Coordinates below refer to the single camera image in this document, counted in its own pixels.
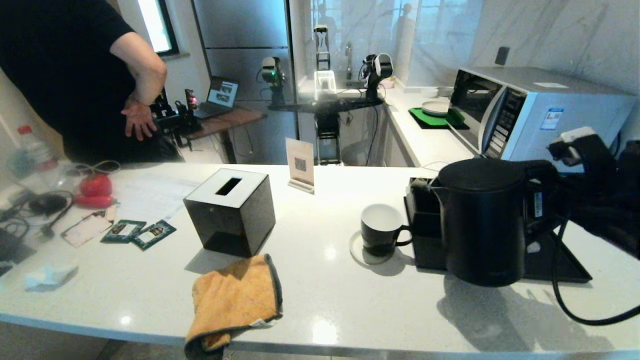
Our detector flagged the brown wooden desk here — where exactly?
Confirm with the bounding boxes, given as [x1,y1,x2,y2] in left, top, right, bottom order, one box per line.
[192,106,266,163]

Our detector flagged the black cable with plug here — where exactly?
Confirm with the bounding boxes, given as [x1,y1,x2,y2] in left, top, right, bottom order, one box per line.
[39,200,76,240]

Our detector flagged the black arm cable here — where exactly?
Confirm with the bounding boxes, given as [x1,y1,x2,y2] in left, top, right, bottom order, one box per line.
[551,215,640,327]

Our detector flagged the beige torn sachet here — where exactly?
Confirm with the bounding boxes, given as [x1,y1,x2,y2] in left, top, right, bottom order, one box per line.
[61,205,118,249]

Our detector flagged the black power brick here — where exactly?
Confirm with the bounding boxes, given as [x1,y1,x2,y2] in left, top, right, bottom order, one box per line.
[27,194,69,217]

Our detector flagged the black sachet organiser box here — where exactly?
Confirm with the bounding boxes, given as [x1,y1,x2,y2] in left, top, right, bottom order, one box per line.
[406,177,451,238]

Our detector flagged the black flat pad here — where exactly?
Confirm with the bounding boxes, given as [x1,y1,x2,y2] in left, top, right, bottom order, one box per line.
[0,227,38,266]

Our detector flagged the grey refrigerator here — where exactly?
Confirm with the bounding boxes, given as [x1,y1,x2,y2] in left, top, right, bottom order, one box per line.
[191,0,301,166]

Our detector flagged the clear water bottle red cap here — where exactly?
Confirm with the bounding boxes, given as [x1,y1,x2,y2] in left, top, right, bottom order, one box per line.
[9,125,60,177]

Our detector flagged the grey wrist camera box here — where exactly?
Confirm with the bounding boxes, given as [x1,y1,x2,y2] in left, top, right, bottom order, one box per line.
[547,126,598,167]

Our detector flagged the black glossy tissue box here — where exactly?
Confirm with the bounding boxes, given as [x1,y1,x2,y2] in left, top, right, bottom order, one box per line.
[183,168,277,259]

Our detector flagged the green tea sachet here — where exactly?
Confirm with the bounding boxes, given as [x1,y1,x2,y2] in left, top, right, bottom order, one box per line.
[100,219,147,245]
[131,220,177,252]

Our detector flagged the white plate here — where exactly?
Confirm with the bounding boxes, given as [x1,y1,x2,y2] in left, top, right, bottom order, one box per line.
[421,101,451,118]

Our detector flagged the printed white paper sheet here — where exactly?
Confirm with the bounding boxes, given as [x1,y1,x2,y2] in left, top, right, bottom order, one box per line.
[114,175,201,223]

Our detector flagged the white round coaster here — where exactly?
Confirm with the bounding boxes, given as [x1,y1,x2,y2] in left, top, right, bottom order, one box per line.
[349,231,401,266]

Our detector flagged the crumpled white tissue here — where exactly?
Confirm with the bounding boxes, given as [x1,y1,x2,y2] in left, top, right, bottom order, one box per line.
[24,262,80,293]

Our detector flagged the silver microwave oven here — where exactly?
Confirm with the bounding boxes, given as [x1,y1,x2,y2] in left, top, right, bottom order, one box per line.
[446,66,638,173]

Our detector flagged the dark framed window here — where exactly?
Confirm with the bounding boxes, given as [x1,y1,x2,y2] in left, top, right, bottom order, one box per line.
[137,0,180,57]

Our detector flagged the black background robot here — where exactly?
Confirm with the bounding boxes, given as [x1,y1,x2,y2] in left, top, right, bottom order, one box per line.
[257,25,396,167]

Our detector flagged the acrylic table sign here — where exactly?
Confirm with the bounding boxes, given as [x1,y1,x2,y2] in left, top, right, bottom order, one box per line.
[285,138,316,195]

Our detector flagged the black serving tray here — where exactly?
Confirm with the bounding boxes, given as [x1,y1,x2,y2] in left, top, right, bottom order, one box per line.
[404,177,593,284]

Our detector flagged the person in black shirt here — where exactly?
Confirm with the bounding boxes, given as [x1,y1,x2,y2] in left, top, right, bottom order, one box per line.
[0,0,183,165]

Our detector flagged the black electric kettle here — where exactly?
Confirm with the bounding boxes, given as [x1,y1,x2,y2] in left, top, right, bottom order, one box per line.
[431,158,561,288]

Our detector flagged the orange microfiber cloth grey trim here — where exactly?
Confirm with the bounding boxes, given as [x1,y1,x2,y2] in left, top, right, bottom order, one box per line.
[184,254,284,360]

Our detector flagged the open laptop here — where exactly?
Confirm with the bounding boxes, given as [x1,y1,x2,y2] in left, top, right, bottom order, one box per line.
[194,76,240,121]

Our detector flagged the red toy bell pepper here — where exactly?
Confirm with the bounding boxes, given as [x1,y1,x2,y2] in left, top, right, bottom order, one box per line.
[79,173,114,198]

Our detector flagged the black mug white inside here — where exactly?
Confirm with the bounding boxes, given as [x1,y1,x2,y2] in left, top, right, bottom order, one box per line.
[360,203,414,258]

